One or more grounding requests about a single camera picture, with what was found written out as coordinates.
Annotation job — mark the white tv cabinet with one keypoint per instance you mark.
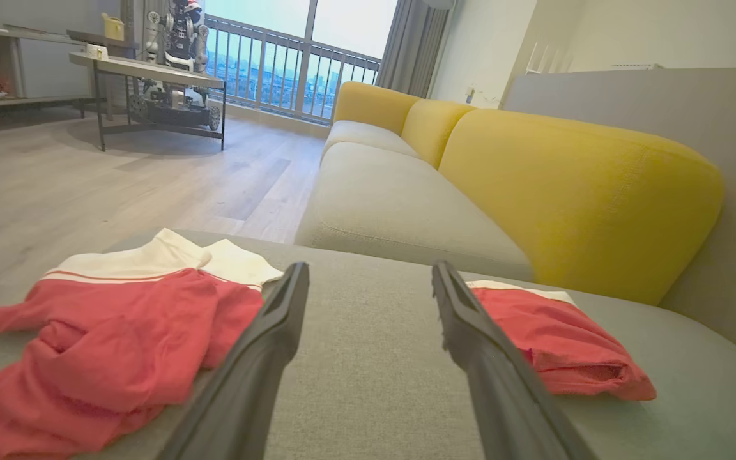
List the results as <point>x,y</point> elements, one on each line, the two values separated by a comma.
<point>29,64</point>

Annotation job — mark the grey fabric sofa ottoman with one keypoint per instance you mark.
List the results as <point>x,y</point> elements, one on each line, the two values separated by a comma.
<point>374,358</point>

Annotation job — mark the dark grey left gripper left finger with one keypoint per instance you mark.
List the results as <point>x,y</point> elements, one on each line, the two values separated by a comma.
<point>246,383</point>

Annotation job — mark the folded red garment white trim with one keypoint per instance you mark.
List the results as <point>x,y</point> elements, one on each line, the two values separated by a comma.
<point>566,345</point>

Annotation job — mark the white wall rack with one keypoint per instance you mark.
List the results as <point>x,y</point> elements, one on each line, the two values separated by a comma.
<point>550,57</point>

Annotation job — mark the dark wooden side shelf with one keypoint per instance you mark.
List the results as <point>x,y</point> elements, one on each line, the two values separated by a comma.
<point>103,37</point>

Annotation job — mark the small white cup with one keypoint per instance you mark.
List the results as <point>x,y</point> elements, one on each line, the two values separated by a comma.
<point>96,52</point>

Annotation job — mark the white and black wheeled robot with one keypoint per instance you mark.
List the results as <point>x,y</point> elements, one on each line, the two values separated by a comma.
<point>179,38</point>

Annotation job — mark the narrow yellow sofa back cushion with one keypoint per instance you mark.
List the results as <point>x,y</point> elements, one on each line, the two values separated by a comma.
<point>432,131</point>

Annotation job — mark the small beige sofa seat cushion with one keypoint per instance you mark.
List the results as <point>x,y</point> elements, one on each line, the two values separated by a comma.
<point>365,135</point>

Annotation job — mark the large yellow sofa back cushion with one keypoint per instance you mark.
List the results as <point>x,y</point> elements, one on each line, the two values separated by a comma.
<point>585,198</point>

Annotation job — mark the wall power socket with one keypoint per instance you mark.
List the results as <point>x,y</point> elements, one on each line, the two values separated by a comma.
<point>471,94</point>

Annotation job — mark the large beige sofa seat cushion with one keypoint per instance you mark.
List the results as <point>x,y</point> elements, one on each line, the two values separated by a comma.
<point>393,204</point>

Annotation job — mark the yellow watering can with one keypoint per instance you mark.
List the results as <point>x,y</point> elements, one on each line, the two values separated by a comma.
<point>113,28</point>

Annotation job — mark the grey window curtain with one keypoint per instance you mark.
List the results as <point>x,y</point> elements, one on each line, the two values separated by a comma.
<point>413,45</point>

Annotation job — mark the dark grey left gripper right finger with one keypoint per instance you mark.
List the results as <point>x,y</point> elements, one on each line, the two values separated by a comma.
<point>502,396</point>

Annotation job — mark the metal frame coffee table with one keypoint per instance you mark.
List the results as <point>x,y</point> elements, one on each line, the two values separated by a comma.
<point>144,70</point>

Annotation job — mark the yellow sofa corner back cushion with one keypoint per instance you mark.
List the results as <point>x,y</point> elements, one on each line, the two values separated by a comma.
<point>371,105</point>

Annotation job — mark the red jersey with number print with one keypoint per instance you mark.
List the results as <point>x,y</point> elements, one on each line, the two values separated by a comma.
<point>106,345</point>

